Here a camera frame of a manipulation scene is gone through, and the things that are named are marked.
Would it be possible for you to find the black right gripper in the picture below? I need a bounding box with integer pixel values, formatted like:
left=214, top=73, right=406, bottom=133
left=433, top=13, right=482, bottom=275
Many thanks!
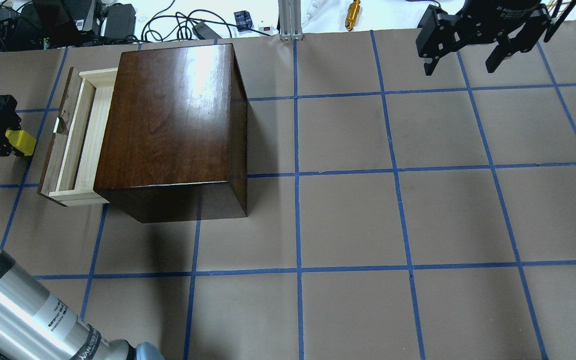
left=415, top=0, right=553, bottom=76

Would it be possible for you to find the yellow block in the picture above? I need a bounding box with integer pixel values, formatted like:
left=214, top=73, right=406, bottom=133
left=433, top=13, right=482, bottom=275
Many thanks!
left=6, top=130, right=37, bottom=157

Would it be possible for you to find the light wood drawer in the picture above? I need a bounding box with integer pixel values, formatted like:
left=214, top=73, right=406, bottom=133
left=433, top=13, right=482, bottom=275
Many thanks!
left=38, top=67, right=118, bottom=207

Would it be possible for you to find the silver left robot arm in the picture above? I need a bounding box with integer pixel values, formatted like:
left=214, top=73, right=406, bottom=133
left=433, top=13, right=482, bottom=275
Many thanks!
left=0, top=249, right=163, bottom=360

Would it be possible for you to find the dark wooden drawer cabinet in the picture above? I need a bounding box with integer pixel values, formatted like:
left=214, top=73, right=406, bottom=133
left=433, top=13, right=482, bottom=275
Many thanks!
left=93, top=43, right=249, bottom=223

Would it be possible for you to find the brass cylindrical connector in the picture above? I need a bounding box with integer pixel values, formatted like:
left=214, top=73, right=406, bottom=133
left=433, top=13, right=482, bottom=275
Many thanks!
left=344, top=0, right=361, bottom=32

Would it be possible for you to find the black power adapter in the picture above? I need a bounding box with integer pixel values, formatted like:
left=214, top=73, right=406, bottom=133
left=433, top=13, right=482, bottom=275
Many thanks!
left=103, top=3, right=137, bottom=40

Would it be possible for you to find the small blue black box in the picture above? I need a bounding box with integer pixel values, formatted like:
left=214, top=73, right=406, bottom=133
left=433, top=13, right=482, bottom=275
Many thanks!
left=233, top=10, right=254, bottom=32

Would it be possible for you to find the aluminium frame post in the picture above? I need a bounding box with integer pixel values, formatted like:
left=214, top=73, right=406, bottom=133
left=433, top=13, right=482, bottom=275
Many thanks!
left=278, top=0, right=304, bottom=41

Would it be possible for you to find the black cables bundle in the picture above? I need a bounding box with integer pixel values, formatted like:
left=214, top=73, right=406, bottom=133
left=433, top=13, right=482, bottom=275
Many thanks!
left=140, top=0, right=274, bottom=43

